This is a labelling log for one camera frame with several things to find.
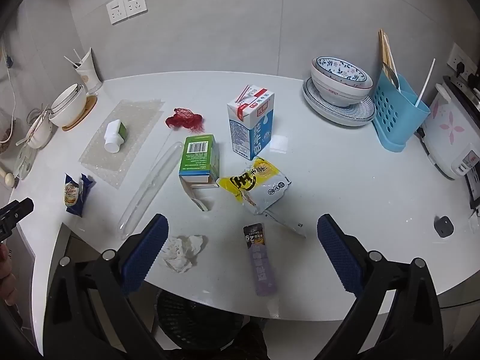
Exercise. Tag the pink striped drinking straw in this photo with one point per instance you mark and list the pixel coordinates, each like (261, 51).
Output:
(243, 93)

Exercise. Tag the person's dark patterned clothing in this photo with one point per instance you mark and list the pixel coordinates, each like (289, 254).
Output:
(247, 341)

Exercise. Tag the yellow snack packet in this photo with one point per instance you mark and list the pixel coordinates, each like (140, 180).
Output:
(258, 187)

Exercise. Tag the white straw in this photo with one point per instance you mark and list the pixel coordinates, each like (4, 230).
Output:
(77, 55)
(70, 61)

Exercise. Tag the purple sachet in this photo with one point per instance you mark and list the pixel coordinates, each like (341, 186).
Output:
(260, 266)

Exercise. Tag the blue white milk carton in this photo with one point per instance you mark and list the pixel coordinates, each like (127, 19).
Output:
(258, 127)

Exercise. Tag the white plastic stick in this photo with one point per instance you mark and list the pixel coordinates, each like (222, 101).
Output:
(425, 82)

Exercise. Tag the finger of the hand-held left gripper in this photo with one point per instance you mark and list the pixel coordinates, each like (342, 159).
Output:
(18, 207)

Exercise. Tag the green cardboard box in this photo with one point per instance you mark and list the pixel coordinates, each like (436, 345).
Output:
(198, 157)

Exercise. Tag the white tall cup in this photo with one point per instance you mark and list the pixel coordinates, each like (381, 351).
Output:
(88, 77)

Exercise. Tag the black mesh wastebasket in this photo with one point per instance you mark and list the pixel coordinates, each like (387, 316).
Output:
(195, 318)

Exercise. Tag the small white bowl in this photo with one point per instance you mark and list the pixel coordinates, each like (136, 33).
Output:
(39, 135)

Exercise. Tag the round wooden coaster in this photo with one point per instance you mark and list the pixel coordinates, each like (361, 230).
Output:
(89, 110)

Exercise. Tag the blue striped plate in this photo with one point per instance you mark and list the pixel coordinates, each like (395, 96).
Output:
(356, 114)

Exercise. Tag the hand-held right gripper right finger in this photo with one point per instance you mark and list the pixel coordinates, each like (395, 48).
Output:
(339, 258)

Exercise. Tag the white floral rice cooker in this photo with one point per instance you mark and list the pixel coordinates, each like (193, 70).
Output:
(450, 131)

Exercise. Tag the white flat sachet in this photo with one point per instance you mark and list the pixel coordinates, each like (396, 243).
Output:
(285, 225)

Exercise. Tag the metal spoon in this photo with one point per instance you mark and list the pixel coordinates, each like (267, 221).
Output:
(392, 77)

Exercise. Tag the clear glass dish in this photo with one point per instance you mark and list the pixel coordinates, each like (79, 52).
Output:
(26, 159)

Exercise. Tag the blue candy wrapper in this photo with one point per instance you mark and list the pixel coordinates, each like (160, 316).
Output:
(75, 195)

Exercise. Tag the clear tape patch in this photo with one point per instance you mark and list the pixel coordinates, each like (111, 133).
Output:
(278, 143)

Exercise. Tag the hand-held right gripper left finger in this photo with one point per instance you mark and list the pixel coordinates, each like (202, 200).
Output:
(144, 257)

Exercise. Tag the white bottle with green label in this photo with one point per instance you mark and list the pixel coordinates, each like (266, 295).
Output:
(112, 137)

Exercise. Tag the white bowl with red rim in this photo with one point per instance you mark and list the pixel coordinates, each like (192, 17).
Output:
(337, 93)

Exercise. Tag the floral patterned bowl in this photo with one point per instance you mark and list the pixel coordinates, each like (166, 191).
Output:
(337, 68)

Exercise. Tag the large white bowl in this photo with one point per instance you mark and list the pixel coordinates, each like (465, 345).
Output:
(67, 108)

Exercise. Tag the red mesh net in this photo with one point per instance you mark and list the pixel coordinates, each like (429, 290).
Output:
(185, 119)

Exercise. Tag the bundle of wooden chopsticks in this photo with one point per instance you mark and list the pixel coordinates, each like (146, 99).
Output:
(386, 52)

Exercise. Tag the crumpled white tissue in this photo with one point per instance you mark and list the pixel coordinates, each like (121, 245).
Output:
(183, 249)

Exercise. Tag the blue plastic utensil holder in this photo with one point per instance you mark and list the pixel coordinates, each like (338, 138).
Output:
(397, 127)

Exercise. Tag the person's left hand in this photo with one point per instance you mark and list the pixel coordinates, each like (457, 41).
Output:
(3, 270)

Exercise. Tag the clear plastic tube case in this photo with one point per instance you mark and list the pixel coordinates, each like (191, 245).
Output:
(150, 189)

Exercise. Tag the wooden pestle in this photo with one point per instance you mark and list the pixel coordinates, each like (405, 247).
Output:
(9, 180)

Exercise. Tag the black plug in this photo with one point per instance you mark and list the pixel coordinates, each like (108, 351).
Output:
(461, 69)

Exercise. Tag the white wall socket with plug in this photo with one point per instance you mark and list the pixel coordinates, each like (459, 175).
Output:
(455, 54)

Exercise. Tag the clear bubble wrap sheet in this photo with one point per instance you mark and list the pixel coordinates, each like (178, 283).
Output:
(138, 120)

